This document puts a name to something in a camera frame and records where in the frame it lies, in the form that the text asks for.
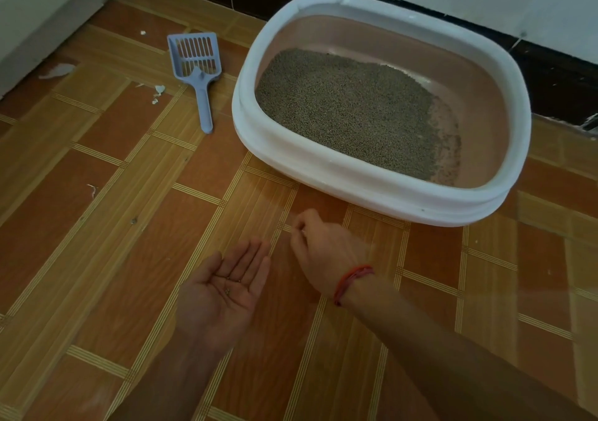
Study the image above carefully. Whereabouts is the person's right hand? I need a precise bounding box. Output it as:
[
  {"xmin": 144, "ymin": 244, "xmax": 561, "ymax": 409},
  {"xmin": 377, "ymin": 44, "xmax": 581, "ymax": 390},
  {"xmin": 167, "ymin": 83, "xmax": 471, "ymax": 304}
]
[{"xmin": 290, "ymin": 209, "xmax": 375, "ymax": 298}]

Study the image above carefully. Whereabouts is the person's left hand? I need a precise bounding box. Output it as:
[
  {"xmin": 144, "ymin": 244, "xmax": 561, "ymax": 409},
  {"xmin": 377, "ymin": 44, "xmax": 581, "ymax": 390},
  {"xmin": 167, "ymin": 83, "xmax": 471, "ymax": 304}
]
[{"xmin": 176, "ymin": 238, "xmax": 273, "ymax": 348}]

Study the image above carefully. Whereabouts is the person's left forearm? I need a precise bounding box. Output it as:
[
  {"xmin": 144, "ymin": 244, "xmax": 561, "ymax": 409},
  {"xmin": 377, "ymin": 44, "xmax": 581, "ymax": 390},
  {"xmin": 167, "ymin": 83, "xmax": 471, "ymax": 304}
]
[{"xmin": 108, "ymin": 334, "xmax": 234, "ymax": 421}]

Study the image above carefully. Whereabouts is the person's right forearm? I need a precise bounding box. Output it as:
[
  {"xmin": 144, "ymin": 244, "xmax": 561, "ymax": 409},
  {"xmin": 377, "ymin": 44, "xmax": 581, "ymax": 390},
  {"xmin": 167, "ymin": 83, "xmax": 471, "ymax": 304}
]
[{"xmin": 337, "ymin": 272, "xmax": 598, "ymax": 421}]

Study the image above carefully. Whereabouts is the white and pink litter box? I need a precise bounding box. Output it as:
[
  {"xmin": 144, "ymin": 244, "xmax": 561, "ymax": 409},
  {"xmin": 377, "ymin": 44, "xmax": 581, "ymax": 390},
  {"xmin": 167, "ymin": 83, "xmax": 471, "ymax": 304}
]
[{"xmin": 232, "ymin": 0, "xmax": 533, "ymax": 228}]

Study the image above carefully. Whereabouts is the grey-brown cat litter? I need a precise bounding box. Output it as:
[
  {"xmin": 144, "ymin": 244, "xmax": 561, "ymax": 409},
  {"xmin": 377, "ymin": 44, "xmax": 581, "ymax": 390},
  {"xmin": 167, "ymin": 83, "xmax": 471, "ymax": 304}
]
[{"xmin": 255, "ymin": 48, "xmax": 462, "ymax": 186}]

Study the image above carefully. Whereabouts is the blue plastic litter scoop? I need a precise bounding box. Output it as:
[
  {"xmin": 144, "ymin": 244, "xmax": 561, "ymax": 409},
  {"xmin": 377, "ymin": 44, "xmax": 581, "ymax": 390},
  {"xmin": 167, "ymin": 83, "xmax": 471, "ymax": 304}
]
[{"xmin": 167, "ymin": 32, "xmax": 222, "ymax": 135}]

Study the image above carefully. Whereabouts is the large white paper scrap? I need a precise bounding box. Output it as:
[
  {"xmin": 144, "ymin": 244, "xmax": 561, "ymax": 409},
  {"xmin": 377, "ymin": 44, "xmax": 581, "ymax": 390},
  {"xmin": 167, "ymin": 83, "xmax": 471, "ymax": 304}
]
[{"xmin": 38, "ymin": 63, "xmax": 76, "ymax": 80}]

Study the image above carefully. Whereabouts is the white cabinet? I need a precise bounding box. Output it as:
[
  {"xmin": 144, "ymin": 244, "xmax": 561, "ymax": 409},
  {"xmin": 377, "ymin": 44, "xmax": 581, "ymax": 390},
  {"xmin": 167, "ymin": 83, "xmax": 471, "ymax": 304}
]
[{"xmin": 0, "ymin": 0, "xmax": 121, "ymax": 100}]

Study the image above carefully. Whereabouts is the red thread bracelet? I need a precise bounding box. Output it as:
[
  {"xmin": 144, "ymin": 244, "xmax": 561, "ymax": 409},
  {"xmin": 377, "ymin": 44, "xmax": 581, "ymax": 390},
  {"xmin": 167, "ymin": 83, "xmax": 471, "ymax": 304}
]
[{"xmin": 333, "ymin": 265, "xmax": 375, "ymax": 307}]

